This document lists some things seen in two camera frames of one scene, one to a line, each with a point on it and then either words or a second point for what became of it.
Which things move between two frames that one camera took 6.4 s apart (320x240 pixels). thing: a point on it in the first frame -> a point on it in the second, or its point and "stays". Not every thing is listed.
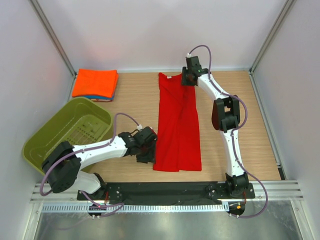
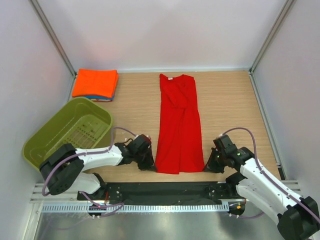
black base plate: (196, 192) stays
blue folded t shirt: (101, 98) stays
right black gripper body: (185, 80) -> (219, 160)
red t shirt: (177, 145) stays
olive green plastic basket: (82, 121) stays
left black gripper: (150, 157) -> (150, 164)
